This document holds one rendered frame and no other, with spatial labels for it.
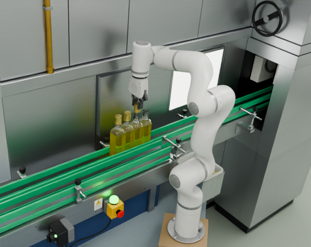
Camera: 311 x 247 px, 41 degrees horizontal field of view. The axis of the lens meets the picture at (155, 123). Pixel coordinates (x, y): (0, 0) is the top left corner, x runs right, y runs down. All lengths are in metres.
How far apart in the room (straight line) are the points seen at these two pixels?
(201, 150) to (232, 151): 1.36
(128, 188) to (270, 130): 1.16
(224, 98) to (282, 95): 1.09
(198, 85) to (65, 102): 0.69
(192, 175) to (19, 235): 0.77
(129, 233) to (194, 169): 0.57
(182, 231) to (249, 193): 1.19
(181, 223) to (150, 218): 0.30
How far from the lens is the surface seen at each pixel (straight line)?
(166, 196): 2.45
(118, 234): 2.21
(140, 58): 1.92
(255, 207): 3.20
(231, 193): 3.31
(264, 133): 2.89
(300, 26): 2.58
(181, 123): 2.43
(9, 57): 1.79
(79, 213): 1.99
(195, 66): 1.65
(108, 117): 2.16
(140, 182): 2.13
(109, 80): 2.06
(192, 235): 2.11
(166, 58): 1.76
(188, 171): 1.83
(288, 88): 2.69
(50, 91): 1.94
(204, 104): 1.59
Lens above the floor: 2.35
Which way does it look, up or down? 31 degrees down
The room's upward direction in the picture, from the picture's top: 6 degrees clockwise
